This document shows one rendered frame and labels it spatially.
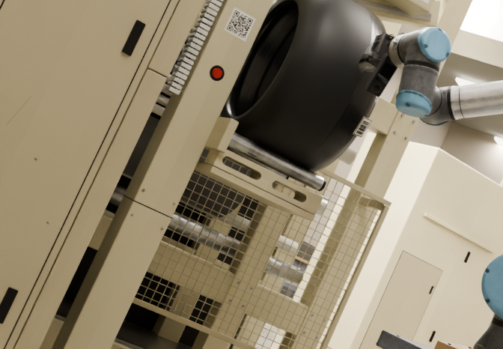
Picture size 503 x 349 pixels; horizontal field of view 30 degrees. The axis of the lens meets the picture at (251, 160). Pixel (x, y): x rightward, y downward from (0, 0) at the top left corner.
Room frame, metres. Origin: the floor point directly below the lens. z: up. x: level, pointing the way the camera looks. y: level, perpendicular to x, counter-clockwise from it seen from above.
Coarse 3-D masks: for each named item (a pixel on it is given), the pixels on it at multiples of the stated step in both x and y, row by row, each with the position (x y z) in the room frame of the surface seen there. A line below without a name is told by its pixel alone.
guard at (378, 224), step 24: (216, 192) 3.23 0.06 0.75; (384, 216) 3.44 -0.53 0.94; (216, 240) 3.25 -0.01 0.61; (336, 240) 3.40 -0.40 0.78; (288, 264) 3.35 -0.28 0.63; (360, 264) 3.44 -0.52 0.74; (192, 288) 3.25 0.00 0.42; (216, 288) 3.28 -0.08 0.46; (288, 288) 3.36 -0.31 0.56; (168, 312) 3.23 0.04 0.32; (336, 312) 3.44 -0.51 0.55; (216, 336) 3.30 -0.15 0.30; (240, 336) 3.33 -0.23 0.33
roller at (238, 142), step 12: (240, 144) 2.71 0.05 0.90; (252, 144) 2.72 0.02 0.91; (252, 156) 2.73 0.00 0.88; (264, 156) 2.74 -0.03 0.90; (276, 156) 2.75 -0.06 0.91; (276, 168) 2.76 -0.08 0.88; (288, 168) 2.77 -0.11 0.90; (300, 168) 2.78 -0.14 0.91; (300, 180) 2.80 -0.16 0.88; (312, 180) 2.80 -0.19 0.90; (324, 180) 2.82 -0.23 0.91
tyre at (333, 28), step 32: (288, 0) 2.87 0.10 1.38; (320, 0) 2.70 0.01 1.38; (352, 0) 2.82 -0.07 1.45; (288, 32) 3.11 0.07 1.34; (320, 32) 2.63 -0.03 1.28; (352, 32) 2.67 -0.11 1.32; (384, 32) 2.77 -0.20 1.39; (256, 64) 3.14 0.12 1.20; (288, 64) 2.65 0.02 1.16; (320, 64) 2.61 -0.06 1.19; (352, 64) 2.65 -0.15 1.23; (256, 96) 3.15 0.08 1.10; (288, 96) 2.64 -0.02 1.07; (320, 96) 2.64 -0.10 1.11; (352, 96) 2.66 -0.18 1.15; (256, 128) 2.73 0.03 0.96; (288, 128) 2.68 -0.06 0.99; (320, 128) 2.68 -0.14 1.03; (352, 128) 2.70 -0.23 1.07; (320, 160) 2.77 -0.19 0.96
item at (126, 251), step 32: (224, 0) 2.75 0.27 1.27; (256, 0) 2.74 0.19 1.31; (224, 32) 2.72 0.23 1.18; (256, 32) 2.75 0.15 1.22; (224, 64) 2.74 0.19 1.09; (192, 96) 2.72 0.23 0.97; (224, 96) 2.75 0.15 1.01; (160, 128) 2.78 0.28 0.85; (192, 128) 2.74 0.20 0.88; (160, 160) 2.72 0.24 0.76; (192, 160) 2.75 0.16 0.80; (128, 192) 2.79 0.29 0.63; (160, 192) 2.73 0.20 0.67; (128, 224) 2.72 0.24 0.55; (160, 224) 2.75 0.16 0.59; (96, 256) 2.82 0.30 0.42; (128, 256) 2.73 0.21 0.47; (96, 288) 2.72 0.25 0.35; (128, 288) 2.75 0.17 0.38; (96, 320) 2.73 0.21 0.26
